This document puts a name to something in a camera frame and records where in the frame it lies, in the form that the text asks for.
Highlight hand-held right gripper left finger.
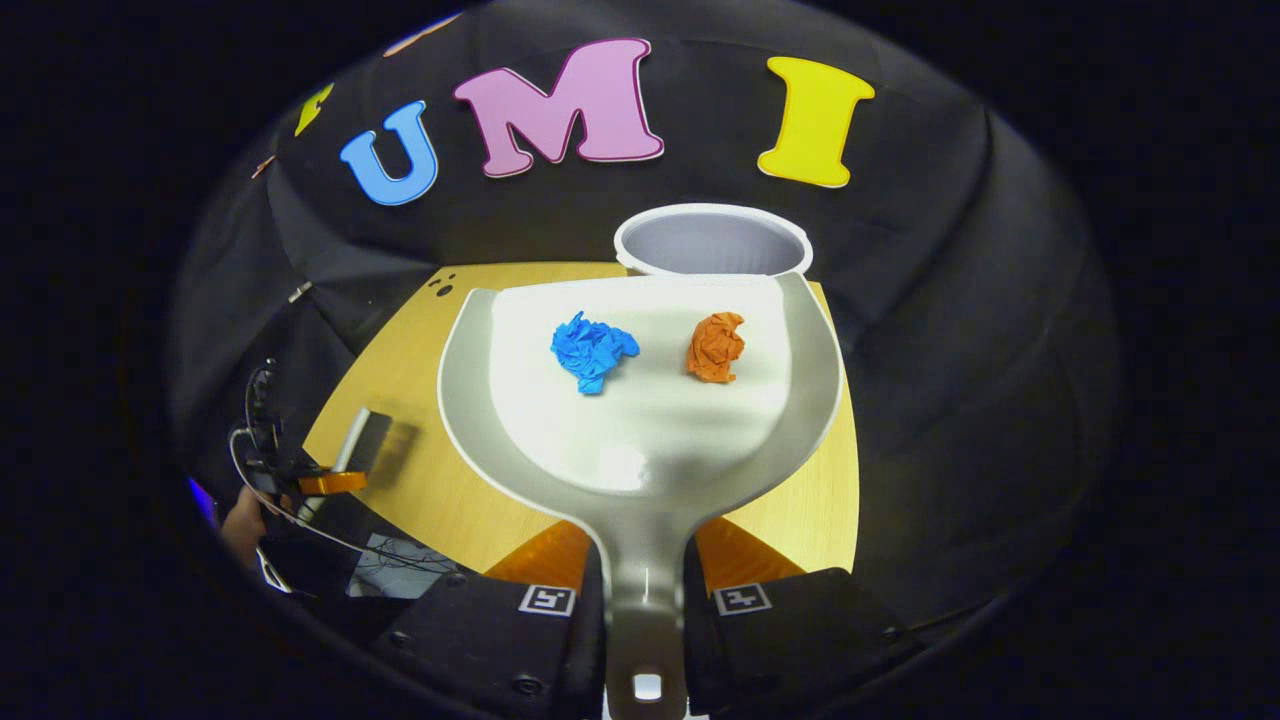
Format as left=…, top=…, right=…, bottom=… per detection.
left=370, top=518, right=606, bottom=720

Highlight white cable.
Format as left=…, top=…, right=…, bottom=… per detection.
left=228, top=428, right=461, bottom=579

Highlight black backdrop cloth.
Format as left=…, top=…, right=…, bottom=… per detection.
left=165, top=0, right=1121, bottom=631

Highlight orange paper trash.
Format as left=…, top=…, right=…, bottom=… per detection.
left=686, top=311, right=747, bottom=384

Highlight white plastic dustpan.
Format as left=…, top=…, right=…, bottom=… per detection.
left=437, top=270, right=844, bottom=720

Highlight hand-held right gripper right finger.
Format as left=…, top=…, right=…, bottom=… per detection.
left=680, top=515, right=921, bottom=720

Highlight small white broom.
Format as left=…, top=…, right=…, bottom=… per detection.
left=297, top=407, right=393, bottom=526

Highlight white ribbed garbage bin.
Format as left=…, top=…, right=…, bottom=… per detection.
left=613, top=203, right=814, bottom=278

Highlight blue paper trash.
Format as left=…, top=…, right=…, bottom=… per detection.
left=550, top=311, right=641, bottom=396

